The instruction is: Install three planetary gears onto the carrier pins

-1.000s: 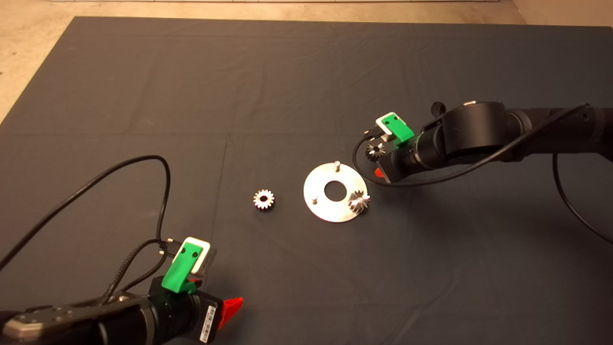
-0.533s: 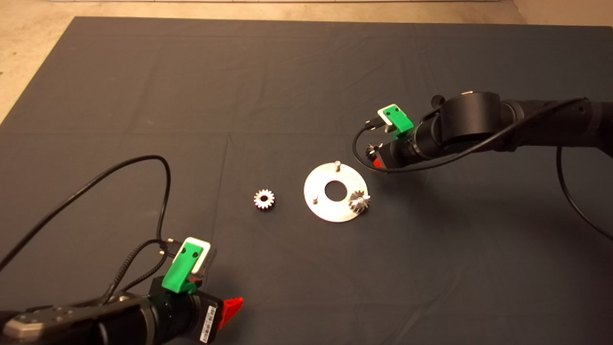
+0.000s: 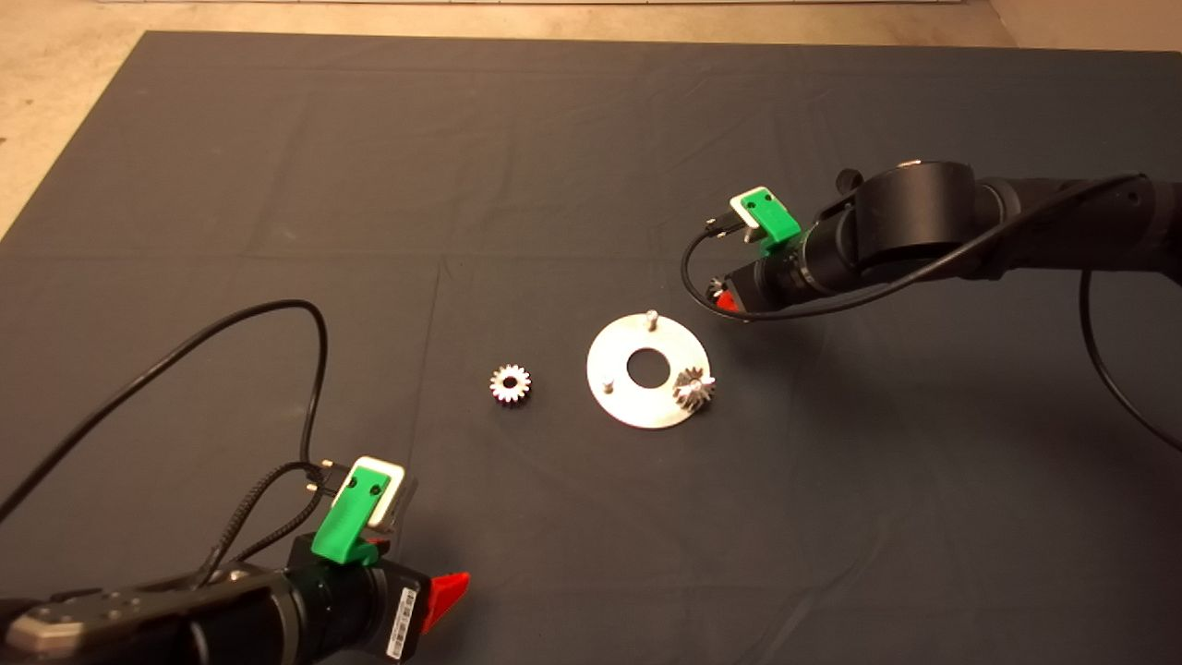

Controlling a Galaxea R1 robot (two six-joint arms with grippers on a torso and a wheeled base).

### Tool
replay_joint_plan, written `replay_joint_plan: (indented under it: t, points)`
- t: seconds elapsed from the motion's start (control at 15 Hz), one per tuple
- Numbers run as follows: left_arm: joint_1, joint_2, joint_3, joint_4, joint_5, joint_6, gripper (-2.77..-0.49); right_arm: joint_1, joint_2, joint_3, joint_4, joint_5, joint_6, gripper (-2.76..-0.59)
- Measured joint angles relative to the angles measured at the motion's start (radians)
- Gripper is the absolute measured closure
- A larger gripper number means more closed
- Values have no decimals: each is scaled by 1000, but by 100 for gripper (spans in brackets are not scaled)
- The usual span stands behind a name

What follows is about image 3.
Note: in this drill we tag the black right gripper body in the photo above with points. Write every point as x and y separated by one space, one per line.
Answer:
771 282

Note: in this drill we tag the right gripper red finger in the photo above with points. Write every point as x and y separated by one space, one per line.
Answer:
727 301

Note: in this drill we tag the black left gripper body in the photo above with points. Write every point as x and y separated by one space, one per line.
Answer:
355 610

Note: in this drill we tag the dark steel planetary gear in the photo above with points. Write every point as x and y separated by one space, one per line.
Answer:
714 291
688 395

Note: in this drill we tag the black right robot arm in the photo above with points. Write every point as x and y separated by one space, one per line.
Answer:
923 212

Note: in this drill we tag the round metal carrier plate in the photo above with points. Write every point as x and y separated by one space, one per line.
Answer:
614 402

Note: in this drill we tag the shiny steel planetary gear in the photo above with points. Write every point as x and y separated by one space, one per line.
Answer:
500 384

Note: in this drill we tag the dark grey table cloth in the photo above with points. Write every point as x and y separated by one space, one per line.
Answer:
554 166

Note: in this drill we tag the left green camera mount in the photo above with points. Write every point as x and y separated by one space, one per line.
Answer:
343 531

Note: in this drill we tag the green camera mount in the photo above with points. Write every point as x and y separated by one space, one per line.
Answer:
343 531
776 222

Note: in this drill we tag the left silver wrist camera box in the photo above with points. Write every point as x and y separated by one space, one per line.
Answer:
392 503

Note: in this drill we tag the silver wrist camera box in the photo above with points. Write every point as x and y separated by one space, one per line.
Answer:
741 205
392 503

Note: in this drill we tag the right green camera mount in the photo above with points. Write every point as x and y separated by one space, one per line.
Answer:
776 222

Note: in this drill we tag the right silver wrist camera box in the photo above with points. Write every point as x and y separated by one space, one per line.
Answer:
741 205

